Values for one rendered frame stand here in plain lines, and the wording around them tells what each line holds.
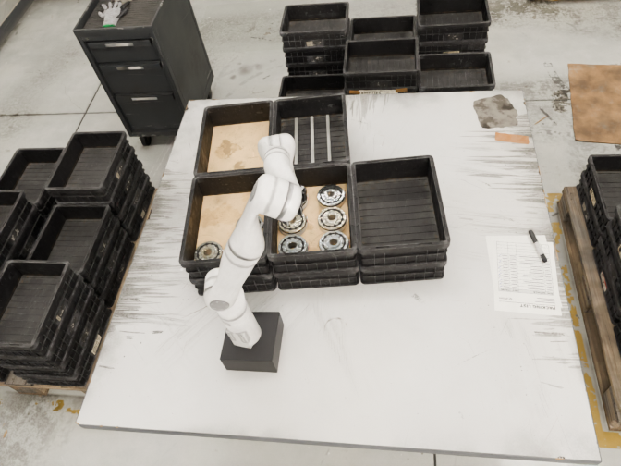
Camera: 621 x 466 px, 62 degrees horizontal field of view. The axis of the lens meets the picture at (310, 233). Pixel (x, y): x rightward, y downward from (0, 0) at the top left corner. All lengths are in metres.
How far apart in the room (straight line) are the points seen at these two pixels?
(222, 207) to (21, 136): 2.52
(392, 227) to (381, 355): 0.45
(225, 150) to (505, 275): 1.21
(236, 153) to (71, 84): 2.56
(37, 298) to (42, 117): 2.07
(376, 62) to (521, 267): 1.61
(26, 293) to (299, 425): 1.44
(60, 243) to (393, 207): 1.69
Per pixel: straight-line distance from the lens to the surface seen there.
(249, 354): 1.72
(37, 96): 4.63
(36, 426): 2.90
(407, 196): 1.96
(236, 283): 1.40
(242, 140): 2.26
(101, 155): 3.01
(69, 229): 2.90
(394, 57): 3.16
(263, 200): 1.15
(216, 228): 1.97
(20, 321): 2.56
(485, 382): 1.77
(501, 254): 2.00
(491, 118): 2.46
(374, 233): 1.86
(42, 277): 2.63
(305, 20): 3.56
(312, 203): 1.96
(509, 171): 2.26
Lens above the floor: 2.33
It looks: 53 degrees down
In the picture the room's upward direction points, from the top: 11 degrees counter-clockwise
